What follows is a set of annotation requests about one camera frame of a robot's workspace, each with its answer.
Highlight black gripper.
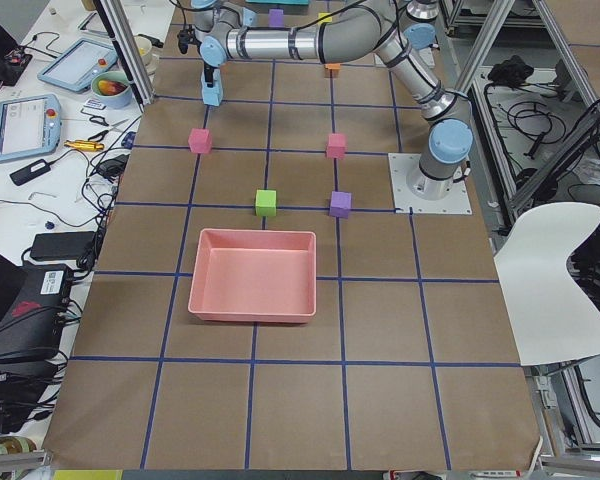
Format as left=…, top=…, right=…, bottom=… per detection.
left=177, top=27, right=220, bottom=84

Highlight light blue block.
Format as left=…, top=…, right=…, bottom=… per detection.
left=202, top=91, right=223, bottom=107
left=201, top=76, right=223, bottom=98

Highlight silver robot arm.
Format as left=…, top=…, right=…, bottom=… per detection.
left=190, top=0, right=257, bottom=41
left=177, top=1, right=474, bottom=201

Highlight white bowl with lemon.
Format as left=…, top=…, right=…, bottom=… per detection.
left=134, top=35, right=153, bottom=65

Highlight purple block right side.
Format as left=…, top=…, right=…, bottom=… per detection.
left=268, top=9, right=284, bottom=28

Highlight purple block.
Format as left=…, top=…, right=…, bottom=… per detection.
left=268, top=9, right=284, bottom=28
left=329, top=190, right=352, bottom=219

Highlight green bowl with fruit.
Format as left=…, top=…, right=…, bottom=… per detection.
left=91, top=71, right=133, bottom=109

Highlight red block left far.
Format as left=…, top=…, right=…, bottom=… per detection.
left=188, top=128, right=213, bottom=154

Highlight cyan plastic bin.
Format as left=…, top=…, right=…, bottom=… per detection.
left=246, top=0, right=310, bottom=6

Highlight teach pendant tablet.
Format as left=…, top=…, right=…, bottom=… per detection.
left=37, top=38, right=118, bottom=92
left=0, top=94, right=62, bottom=163

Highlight scissors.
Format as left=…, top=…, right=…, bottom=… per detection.
left=87, top=115, right=127, bottom=142

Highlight yellow foam block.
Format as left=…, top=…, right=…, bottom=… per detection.
left=318, top=12, right=332, bottom=23

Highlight orange block near base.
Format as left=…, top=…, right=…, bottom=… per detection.
left=324, top=63, right=341, bottom=78

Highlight green foam block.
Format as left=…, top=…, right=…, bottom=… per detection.
left=254, top=189, right=277, bottom=218

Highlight magenta block near base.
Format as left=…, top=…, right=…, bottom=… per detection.
left=325, top=133, right=347, bottom=159

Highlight black power adapter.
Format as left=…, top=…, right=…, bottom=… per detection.
left=9, top=159, right=52, bottom=186

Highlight purple block left side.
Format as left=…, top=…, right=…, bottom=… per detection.
left=329, top=190, right=352, bottom=219

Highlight pink plastic bin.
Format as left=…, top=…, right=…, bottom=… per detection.
left=188, top=228, right=317, bottom=324

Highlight black computer case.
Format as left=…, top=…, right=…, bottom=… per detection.
left=0, top=264, right=79, bottom=365

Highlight white chair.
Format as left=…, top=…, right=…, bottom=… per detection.
left=494, top=202, right=600, bottom=366

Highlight aluminium frame post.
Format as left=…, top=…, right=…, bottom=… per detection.
left=94, top=0, right=155, bottom=107

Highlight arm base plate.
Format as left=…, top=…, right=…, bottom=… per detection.
left=388, top=153, right=472, bottom=215

